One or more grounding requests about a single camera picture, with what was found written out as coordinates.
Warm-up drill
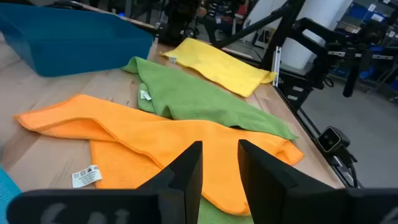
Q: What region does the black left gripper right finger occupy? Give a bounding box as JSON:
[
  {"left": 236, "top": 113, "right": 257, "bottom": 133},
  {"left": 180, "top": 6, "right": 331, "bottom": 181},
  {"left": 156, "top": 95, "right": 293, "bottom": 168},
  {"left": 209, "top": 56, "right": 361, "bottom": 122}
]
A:
[{"left": 237, "top": 139, "right": 398, "bottom": 224}]

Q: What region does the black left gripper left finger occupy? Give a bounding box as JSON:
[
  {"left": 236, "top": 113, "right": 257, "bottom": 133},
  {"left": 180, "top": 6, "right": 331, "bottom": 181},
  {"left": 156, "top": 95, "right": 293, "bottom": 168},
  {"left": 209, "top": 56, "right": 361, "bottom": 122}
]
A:
[{"left": 6, "top": 141, "right": 203, "bottom": 224}]

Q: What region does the orange microfiber towel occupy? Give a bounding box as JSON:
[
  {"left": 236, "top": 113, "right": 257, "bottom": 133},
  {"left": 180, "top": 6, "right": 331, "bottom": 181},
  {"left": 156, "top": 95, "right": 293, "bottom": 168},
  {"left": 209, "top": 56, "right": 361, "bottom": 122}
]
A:
[{"left": 13, "top": 93, "right": 305, "bottom": 217}]

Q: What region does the light blue microfiber towel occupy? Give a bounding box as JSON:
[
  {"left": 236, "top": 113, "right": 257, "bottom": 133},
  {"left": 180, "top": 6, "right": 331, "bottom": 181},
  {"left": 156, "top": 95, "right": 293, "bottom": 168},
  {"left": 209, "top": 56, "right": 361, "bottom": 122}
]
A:
[{"left": 0, "top": 166, "right": 23, "bottom": 224}]

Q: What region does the yellow microfiber towel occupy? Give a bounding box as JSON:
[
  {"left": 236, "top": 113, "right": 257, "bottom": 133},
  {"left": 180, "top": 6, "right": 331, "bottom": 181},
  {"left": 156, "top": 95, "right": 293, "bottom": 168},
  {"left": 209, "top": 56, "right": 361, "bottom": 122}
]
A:
[{"left": 159, "top": 37, "right": 278, "bottom": 99}]

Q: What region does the white column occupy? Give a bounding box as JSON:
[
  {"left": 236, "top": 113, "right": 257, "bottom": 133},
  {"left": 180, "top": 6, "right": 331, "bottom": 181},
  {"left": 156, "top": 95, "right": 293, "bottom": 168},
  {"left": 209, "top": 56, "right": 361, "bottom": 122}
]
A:
[{"left": 244, "top": 0, "right": 353, "bottom": 70}]

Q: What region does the shelf with blue bins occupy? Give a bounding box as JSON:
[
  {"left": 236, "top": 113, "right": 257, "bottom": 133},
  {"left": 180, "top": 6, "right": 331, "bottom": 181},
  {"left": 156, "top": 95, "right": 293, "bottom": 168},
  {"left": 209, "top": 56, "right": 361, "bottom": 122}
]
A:
[{"left": 329, "top": 0, "right": 398, "bottom": 100}]

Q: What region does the black table-level camera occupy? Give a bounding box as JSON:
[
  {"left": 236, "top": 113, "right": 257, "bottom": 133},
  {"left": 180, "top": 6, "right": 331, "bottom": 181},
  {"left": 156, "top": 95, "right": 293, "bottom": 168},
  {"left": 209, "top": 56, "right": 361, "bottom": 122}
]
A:
[{"left": 316, "top": 125, "right": 358, "bottom": 170}]

